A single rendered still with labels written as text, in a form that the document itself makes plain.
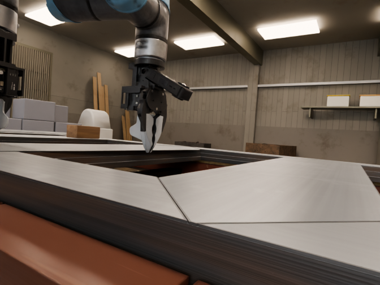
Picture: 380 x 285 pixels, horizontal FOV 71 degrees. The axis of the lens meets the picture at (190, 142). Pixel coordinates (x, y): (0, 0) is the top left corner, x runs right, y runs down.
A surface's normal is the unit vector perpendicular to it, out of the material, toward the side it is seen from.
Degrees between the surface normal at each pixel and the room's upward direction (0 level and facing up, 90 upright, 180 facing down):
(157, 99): 90
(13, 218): 0
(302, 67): 90
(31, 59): 90
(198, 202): 0
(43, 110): 90
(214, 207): 0
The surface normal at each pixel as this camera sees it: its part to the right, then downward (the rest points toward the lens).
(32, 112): 0.78, 0.07
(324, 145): -0.52, -0.01
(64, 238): 0.07, -1.00
